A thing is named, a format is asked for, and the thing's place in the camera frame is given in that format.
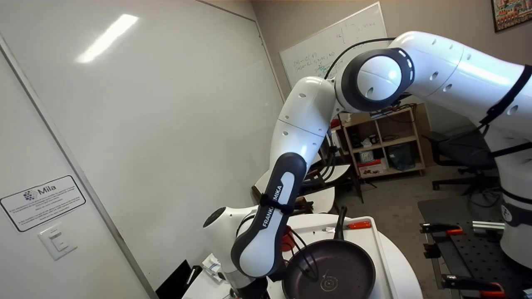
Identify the large wall whiteboard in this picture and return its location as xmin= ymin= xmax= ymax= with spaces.
xmin=0 ymin=0 xmax=289 ymax=299

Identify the black wall box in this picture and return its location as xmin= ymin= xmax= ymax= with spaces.
xmin=155 ymin=258 xmax=204 ymax=299

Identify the framed wall picture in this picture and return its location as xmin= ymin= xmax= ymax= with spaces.
xmin=489 ymin=0 xmax=532 ymax=32

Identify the white wall sign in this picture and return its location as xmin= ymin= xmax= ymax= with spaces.
xmin=0 ymin=174 xmax=88 ymax=233

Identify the white light switch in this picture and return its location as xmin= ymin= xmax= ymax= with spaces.
xmin=37 ymin=220 xmax=78 ymax=262

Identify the whiteboard with green writing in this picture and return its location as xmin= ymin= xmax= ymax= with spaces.
xmin=278 ymin=1 xmax=391 ymax=89

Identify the black bag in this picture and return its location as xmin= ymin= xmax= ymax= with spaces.
xmin=386 ymin=142 xmax=417 ymax=170

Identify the red and white box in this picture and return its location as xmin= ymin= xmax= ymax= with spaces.
xmin=357 ymin=157 xmax=384 ymax=177

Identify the wooden shelf unit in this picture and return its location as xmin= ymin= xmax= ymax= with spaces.
xmin=339 ymin=104 xmax=429 ymax=180

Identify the black office chair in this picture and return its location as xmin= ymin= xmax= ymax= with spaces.
xmin=427 ymin=127 xmax=502 ymax=195

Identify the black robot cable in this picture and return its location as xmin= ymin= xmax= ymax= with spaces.
xmin=322 ymin=34 xmax=399 ymax=79

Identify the black frying pan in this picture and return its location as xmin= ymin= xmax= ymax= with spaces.
xmin=281 ymin=204 xmax=377 ymax=299

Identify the red handled cutlery piece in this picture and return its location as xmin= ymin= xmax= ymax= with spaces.
xmin=347 ymin=219 xmax=374 ymax=232

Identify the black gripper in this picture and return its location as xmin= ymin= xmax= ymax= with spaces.
xmin=241 ymin=275 xmax=274 ymax=299

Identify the silver aluminium bar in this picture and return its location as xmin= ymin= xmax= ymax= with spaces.
xmin=470 ymin=219 xmax=507 ymax=232

